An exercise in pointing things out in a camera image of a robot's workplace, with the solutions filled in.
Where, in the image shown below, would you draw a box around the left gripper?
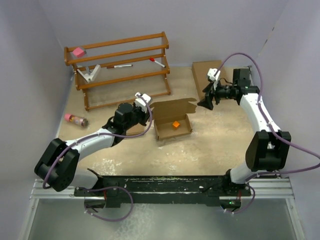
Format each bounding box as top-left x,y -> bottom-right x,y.
123,101 -> 152,131

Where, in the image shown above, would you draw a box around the orange ball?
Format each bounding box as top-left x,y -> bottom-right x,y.
172,121 -> 181,129

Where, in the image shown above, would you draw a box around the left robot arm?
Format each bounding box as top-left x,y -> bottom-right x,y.
34,103 -> 152,196

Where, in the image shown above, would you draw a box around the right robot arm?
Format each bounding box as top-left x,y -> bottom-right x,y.
197,68 -> 292,196

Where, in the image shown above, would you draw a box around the small closed cardboard box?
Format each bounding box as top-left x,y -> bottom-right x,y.
126,123 -> 145,136

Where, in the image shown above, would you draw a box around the large closed cardboard box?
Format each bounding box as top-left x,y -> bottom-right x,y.
191,60 -> 233,100

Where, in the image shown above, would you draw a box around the wooden rack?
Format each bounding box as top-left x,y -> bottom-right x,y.
63,31 -> 172,111

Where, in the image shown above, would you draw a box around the black capped white marker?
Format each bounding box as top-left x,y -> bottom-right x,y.
106,64 -> 133,69

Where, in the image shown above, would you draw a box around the small pink capped bottle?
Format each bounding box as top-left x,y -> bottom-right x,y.
64,113 -> 89,128

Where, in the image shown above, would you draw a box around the red capped marker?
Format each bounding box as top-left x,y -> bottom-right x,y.
149,57 -> 166,68

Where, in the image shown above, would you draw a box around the white eraser brush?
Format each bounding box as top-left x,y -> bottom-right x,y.
77,64 -> 101,83

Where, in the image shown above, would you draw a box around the pink eraser block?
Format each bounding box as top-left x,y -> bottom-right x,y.
72,46 -> 87,58

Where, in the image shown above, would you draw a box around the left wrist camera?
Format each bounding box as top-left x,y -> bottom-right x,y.
134,92 -> 152,113

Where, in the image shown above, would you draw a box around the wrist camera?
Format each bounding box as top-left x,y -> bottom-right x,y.
134,92 -> 152,113
207,68 -> 221,83

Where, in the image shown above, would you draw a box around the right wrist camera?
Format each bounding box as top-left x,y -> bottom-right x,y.
207,68 -> 221,83

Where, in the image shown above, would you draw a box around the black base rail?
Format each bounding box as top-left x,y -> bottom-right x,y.
74,173 -> 251,209

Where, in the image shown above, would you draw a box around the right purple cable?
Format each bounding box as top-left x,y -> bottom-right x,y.
216,52 -> 320,216

